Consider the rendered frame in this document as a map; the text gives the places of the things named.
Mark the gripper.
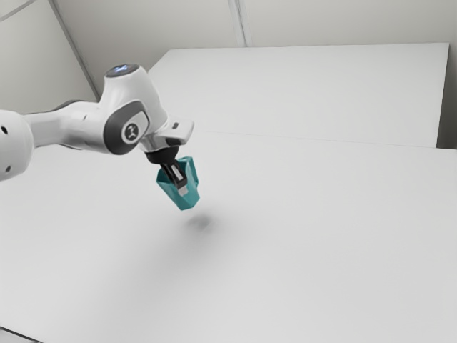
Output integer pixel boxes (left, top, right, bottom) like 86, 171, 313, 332
144, 144, 189, 197

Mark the teal faceted mug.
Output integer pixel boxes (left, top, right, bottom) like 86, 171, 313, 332
156, 155, 201, 212

